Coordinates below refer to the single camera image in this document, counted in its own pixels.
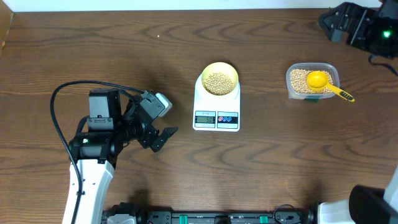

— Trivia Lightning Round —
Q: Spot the yellow measuring scoop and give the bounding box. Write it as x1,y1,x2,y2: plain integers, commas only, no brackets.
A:
307,71,355,102

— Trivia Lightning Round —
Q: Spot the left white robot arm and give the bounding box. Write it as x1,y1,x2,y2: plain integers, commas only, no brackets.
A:
63,88,178,223

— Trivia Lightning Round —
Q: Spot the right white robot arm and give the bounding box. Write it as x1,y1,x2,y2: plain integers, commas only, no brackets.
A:
313,0,397,223

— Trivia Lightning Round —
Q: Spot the white digital kitchen scale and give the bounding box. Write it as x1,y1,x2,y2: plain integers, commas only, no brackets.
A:
192,74,241,132

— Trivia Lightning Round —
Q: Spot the yellow bowl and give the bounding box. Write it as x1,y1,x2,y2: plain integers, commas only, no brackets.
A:
201,62,239,96

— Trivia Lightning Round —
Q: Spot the clear container of soybeans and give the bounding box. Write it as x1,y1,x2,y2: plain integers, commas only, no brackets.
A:
286,62,340,100

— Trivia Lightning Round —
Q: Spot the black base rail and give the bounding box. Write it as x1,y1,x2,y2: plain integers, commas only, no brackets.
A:
100,203,318,224

